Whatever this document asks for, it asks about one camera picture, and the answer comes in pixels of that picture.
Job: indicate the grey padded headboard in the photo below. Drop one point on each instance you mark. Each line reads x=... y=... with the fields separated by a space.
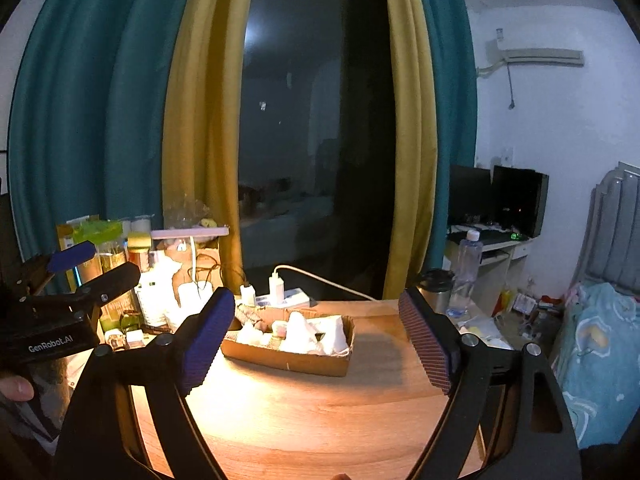
x=612 y=225

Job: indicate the white crumpled cloth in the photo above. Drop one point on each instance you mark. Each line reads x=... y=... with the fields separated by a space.
x=300 y=332
x=250 y=334

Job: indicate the dark glass window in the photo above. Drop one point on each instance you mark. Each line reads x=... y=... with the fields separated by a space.
x=310 y=135

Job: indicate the person's left hand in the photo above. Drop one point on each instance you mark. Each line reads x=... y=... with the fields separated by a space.
x=15 y=389

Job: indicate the white desk lamp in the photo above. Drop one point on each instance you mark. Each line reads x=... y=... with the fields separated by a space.
x=190 y=233

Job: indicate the cardboard box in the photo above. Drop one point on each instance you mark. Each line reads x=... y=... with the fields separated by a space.
x=300 y=362

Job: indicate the white computer desk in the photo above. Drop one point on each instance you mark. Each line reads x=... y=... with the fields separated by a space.
x=500 y=265

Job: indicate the yellow curtain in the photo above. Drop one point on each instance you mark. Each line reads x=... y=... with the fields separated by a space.
x=410 y=135
x=205 y=135

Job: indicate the white power strip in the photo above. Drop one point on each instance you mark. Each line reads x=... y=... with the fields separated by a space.
x=298 y=300

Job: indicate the light blue printed blanket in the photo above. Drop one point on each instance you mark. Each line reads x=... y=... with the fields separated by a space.
x=600 y=360

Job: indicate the small white charger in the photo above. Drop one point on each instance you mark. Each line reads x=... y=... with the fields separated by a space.
x=247 y=294

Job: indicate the steel tumbler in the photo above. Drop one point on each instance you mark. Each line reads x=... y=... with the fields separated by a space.
x=440 y=295

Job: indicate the black computer monitor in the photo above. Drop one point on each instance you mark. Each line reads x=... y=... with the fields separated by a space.
x=520 y=200
x=470 y=195

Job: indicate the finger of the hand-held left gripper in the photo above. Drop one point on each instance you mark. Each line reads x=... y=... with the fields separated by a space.
x=70 y=257
x=115 y=280

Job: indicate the dark red jar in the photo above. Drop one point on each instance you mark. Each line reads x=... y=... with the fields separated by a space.
x=139 y=255

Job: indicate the yellow tissue pack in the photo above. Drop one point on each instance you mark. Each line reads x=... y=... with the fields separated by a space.
x=482 y=334

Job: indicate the brown paper bag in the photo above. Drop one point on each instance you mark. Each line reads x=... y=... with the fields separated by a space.
x=175 y=270

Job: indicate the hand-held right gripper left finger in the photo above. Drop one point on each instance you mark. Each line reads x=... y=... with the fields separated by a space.
x=207 y=340

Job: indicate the white woven basket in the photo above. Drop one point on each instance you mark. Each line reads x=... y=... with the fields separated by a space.
x=155 y=300

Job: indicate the white air conditioner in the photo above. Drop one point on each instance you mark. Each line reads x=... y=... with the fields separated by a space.
x=540 y=55

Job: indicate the clear plastic bag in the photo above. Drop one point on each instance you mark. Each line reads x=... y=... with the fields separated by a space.
x=190 y=212

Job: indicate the black keyboard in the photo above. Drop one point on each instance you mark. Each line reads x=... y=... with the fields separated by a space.
x=480 y=236

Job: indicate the clear water bottle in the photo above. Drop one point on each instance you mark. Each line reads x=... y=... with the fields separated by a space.
x=467 y=270

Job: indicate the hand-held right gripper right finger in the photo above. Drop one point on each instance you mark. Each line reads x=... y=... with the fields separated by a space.
x=425 y=345

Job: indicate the large white charger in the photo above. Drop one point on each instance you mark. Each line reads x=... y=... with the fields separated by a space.
x=276 y=287

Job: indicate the teal curtain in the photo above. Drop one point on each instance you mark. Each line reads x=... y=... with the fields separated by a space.
x=90 y=110
x=457 y=110

